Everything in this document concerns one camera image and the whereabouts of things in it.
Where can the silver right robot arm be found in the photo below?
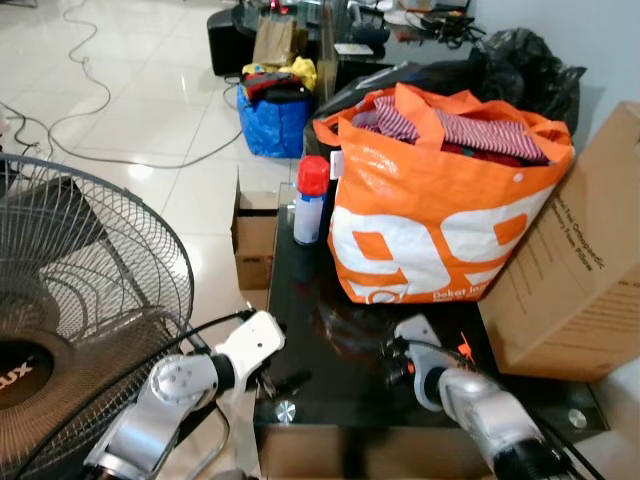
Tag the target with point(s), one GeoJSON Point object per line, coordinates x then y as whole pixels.
{"type": "Point", "coordinates": [490, 415]}

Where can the blue plastic bag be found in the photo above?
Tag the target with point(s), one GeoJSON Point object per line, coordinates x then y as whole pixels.
{"type": "Point", "coordinates": [272, 128]}

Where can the large brown cardboard box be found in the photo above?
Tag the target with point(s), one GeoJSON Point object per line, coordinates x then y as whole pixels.
{"type": "Point", "coordinates": [575, 280]}

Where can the yellow cloth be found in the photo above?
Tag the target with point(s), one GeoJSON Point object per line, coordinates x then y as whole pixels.
{"type": "Point", "coordinates": [303, 70]}

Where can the red white striped clothing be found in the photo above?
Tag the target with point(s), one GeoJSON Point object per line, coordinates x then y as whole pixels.
{"type": "Point", "coordinates": [490, 135]}

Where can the small open cardboard box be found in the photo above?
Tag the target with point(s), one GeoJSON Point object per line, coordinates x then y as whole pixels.
{"type": "Point", "coordinates": [252, 235]}

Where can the brown paper bag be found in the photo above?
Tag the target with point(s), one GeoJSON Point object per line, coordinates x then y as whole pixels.
{"type": "Point", "coordinates": [275, 42]}

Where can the black glass table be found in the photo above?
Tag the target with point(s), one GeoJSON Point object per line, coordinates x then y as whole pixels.
{"type": "Point", "coordinates": [340, 340]}

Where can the black rubbish bag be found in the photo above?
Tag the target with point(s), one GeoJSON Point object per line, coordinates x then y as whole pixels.
{"type": "Point", "coordinates": [535, 70]}

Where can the black low cabinet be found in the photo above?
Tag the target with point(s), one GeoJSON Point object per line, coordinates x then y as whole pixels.
{"type": "Point", "coordinates": [228, 45]}

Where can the orange white shopping bag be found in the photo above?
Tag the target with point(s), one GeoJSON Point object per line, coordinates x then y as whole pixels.
{"type": "Point", "coordinates": [430, 215]}

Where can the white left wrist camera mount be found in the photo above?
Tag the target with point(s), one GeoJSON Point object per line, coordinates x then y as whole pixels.
{"type": "Point", "coordinates": [252, 342]}

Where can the red capped spray can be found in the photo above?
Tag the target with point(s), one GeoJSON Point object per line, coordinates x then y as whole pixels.
{"type": "Point", "coordinates": [311, 205]}

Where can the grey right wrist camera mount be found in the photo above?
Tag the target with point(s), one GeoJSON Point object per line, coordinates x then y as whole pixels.
{"type": "Point", "coordinates": [418, 338]}

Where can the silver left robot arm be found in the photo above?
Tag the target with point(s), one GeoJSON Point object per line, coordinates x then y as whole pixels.
{"type": "Point", "coordinates": [150, 415]}

